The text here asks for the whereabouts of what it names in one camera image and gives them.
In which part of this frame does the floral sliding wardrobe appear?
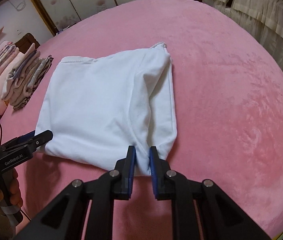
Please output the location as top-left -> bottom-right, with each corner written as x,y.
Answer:
23,0 -> 168,37

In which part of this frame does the dark wooden headboard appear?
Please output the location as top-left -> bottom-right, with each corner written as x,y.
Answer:
15,33 -> 41,53

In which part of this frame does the person's left hand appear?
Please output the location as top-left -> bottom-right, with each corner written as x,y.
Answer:
0,169 -> 24,206

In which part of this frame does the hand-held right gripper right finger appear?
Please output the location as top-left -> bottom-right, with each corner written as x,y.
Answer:
149,146 -> 272,240

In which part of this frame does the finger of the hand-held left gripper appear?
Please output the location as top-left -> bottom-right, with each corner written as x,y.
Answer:
0,130 -> 54,153
13,129 -> 36,140

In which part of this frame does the stack of folded clothes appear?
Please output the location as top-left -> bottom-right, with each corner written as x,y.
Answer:
1,44 -> 54,110

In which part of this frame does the pink bed blanket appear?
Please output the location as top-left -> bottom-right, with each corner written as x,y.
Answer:
0,0 -> 283,240

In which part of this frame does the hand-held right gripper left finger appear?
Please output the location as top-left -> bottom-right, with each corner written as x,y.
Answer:
14,145 -> 135,240

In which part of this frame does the white wall cable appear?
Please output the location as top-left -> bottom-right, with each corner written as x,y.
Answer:
8,0 -> 26,12

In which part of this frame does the white sweatshirt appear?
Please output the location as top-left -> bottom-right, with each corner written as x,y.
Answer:
35,42 -> 177,177

